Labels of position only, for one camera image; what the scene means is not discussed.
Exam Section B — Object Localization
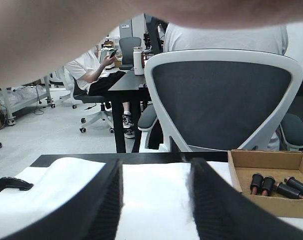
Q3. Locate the dark grey office chair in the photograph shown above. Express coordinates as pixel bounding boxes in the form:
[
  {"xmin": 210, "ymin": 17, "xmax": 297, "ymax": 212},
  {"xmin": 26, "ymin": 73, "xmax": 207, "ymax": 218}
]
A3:
[{"xmin": 118, "ymin": 36, "xmax": 143, "ymax": 71}]

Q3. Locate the white base office chair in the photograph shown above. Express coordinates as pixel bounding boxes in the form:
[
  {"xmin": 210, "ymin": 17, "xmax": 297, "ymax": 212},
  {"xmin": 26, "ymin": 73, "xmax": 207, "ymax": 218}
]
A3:
[{"xmin": 71, "ymin": 76, "xmax": 115, "ymax": 134}]

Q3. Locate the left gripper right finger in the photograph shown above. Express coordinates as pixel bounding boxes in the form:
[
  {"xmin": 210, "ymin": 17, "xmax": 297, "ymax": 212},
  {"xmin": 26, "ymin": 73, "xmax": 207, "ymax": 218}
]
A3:
[{"xmin": 189, "ymin": 157, "xmax": 303, "ymax": 240}]

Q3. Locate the cardboard box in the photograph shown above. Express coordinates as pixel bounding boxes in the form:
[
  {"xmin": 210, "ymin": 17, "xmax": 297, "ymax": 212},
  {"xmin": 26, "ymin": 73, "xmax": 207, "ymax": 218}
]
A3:
[{"xmin": 227, "ymin": 148, "xmax": 303, "ymax": 220}]

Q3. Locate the white bottle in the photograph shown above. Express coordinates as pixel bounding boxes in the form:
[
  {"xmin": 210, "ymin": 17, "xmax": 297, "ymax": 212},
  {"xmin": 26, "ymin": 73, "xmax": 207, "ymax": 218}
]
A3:
[{"xmin": 132, "ymin": 46, "xmax": 145, "ymax": 77}]

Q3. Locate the white office chair mesh back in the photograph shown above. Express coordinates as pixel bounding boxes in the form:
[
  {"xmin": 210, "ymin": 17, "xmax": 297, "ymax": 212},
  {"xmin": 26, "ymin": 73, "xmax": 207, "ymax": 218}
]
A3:
[{"xmin": 137, "ymin": 48, "xmax": 303, "ymax": 154}]

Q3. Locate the black sleeve with copper bolt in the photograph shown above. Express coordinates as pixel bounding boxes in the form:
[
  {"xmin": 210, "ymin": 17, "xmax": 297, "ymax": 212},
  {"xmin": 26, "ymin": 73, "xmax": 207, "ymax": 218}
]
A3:
[
  {"xmin": 259, "ymin": 175, "xmax": 276, "ymax": 197},
  {"xmin": 274, "ymin": 181, "xmax": 303, "ymax": 201},
  {"xmin": 284, "ymin": 176, "xmax": 303, "ymax": 199},
  {"xmin": 249, "ymin": 172, "xmax": 264, "ymax": 195}
]

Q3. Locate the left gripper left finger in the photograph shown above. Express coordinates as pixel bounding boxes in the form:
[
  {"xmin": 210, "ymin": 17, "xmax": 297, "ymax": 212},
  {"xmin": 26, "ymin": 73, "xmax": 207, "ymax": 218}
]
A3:
[{"xmin": 0, "ymin": 158, "xmax": 124, "ymax": 240}]

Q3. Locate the black desk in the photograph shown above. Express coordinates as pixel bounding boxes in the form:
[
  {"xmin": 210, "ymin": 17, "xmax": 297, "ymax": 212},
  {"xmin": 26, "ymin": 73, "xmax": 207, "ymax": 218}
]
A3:
[{"xmin": 107, "ymin": 70, "xmax": 153, "ymax": 154}]

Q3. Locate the white metal wheeled rack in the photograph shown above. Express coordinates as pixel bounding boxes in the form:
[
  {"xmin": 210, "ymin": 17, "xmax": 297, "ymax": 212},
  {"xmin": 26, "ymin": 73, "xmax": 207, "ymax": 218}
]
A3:
[{"xmin": 0, "ymin": 74, "xmax": 56, "ymax": 126}]

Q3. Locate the seated person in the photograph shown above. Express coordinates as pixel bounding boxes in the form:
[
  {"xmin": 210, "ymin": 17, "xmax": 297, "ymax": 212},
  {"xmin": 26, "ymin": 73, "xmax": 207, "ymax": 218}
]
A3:
[{"xmin": 64, "ymin": 48, "xmax": 136, "ymax": 140}]

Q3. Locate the black table clamp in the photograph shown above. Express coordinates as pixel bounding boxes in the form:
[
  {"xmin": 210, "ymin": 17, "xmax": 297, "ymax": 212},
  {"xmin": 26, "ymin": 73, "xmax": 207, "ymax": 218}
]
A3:
[{"xmin": 0, "ymin": 176, "xmax": 35, "ymax": 194}]

